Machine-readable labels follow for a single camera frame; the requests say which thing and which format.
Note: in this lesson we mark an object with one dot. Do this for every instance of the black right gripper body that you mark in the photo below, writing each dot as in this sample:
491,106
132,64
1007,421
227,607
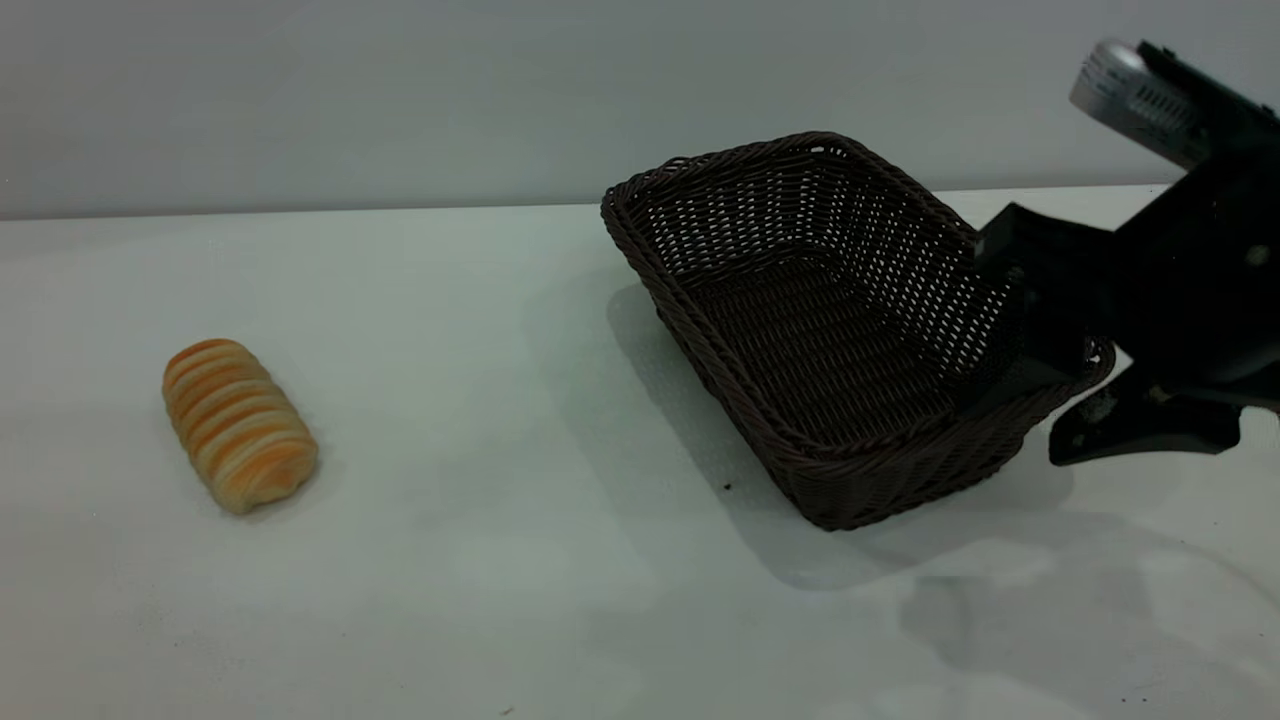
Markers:
1210,280

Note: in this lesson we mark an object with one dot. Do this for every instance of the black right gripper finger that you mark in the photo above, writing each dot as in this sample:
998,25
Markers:
1050,300
1150,430

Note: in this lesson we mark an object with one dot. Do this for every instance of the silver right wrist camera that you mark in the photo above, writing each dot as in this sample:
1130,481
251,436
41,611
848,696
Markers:
1140,100

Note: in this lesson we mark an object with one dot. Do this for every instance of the orange striped bread roll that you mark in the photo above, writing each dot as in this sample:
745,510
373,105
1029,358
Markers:
238,430

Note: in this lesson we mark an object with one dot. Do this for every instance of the dark woven wicker basket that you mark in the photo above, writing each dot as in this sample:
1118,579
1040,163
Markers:
800,480

